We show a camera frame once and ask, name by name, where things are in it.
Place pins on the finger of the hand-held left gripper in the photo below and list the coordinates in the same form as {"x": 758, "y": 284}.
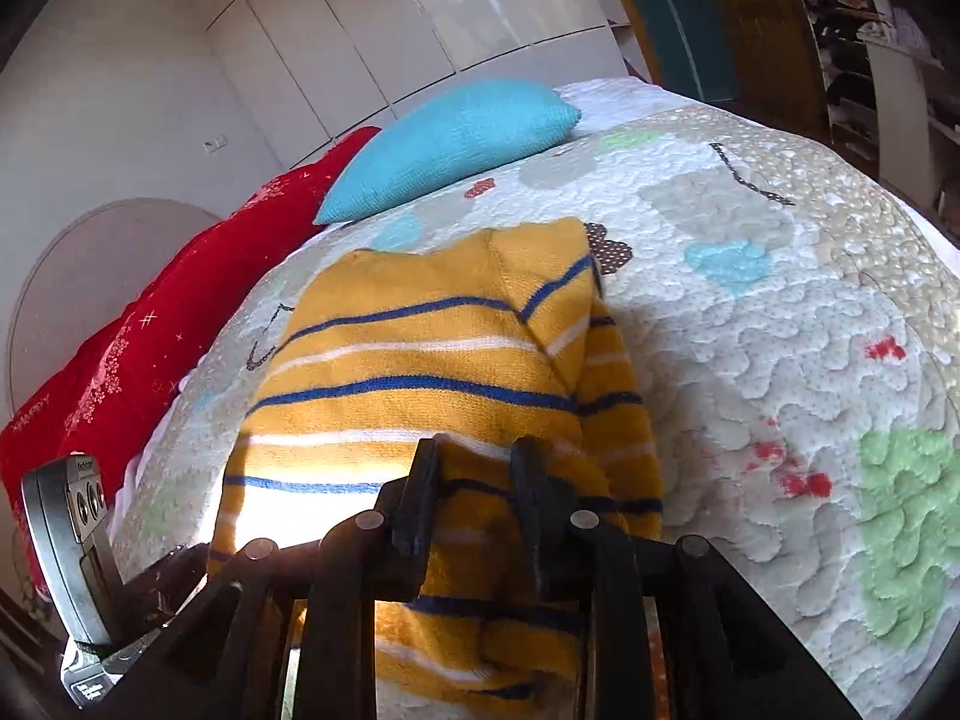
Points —
{"x": 169, "y": 585}

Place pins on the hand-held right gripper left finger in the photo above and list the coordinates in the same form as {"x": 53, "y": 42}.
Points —
{"x": 412, "y": 532}

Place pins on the cluttered shoe rack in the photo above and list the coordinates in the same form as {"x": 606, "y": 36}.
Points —
{"x": 844, "y": 75}

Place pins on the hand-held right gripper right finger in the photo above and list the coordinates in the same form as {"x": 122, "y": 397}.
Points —
{"x": 536, "y": 540}

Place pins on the quilted patchwork bedspread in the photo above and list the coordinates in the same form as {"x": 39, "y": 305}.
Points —
{"x": 750, "y": 330}

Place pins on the turquoise knit pillow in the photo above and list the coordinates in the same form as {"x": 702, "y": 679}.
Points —
{"x": 442, "y": 142}

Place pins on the white wall socket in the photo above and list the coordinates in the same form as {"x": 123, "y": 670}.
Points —
{"x": 216, "y": 144}

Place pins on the round white headboard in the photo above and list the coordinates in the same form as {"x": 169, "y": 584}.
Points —
{"x": 82, "y": 277}

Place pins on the yellow striped knit sweater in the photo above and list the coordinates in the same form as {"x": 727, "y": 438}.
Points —
{"x": 420, "y": 360}

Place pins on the glossy white wardrobe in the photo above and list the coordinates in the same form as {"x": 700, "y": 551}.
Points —
{"x": 390, "y": 30}

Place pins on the teal door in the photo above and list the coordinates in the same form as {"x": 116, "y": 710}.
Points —
{"x": 675, "y": 15}

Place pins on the wooden open shelf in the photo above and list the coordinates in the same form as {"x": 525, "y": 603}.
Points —
{"x": 630, "y": 30}

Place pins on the white shelf unit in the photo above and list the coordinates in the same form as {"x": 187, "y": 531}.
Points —
{"x": 907, "y": 112}

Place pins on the brown wooden door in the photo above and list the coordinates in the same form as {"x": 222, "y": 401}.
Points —
{"x": 765, "y": 30}

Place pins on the red snowflake pillow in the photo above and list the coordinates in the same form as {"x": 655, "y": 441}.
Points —
{"x": 150, "y": 330}

